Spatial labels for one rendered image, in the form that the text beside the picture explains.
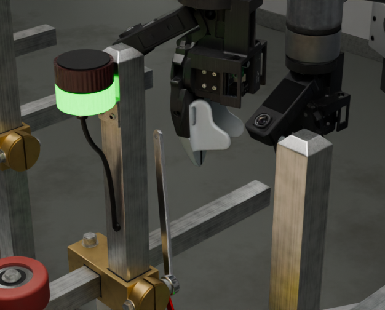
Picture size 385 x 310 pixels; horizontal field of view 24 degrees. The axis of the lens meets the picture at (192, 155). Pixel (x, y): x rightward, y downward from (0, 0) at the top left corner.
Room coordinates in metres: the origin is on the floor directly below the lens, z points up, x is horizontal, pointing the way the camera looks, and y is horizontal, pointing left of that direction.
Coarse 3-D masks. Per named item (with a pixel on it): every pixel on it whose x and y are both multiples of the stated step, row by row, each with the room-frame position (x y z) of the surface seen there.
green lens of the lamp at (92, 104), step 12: (60, 96) 0.82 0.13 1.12; (72, 96) 0.81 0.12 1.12; (84, 96) 0.81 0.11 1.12; (96, 96) 0.81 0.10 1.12; (108, 96) 0.82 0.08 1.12; (60, 108) 0.82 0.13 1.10; (72, 108) 0.81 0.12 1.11; (84, 108) 0.81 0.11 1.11; (96, 108) 0.81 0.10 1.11; (108, 108) 0.82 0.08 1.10
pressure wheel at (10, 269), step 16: (16, 256) 0.84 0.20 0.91; (0, 272) 0.81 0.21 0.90; (16, 272) 0.81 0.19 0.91; (32, 272) 0.81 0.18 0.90; (0, 288) 0.78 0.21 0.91; (16, 288) 0.78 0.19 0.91; (32, 288) 0.78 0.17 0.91; (48, 288) 0.80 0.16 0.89; (0, 304) 0.77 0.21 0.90; (16, 304) 0.77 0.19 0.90; (32, 304) 0.78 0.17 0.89
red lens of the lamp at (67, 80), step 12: (60, 72) 0.81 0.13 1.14; (72, 72) 0.81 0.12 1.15; (84, 72) 0.81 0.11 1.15; (96, 72) 0.81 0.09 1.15; (108, 72) 0.82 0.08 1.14; (60, 84) 0.81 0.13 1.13; (72, 84) 0.81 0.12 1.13; (84, 84) 0.81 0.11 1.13; (96, 84) 0.81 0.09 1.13; (108, 84) 0.82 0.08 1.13
